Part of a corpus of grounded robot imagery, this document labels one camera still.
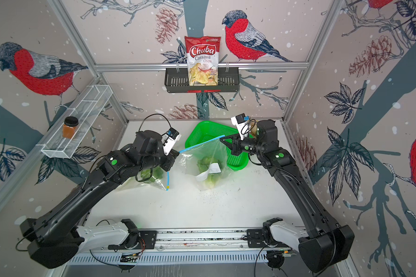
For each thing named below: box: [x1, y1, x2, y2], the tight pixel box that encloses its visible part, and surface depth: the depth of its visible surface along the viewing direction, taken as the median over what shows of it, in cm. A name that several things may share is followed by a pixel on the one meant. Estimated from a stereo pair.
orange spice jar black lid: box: [62, 115, 79, 140], surface depth 67 cm
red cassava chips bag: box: [184, 35, 222, 86], surface depth 87 cm
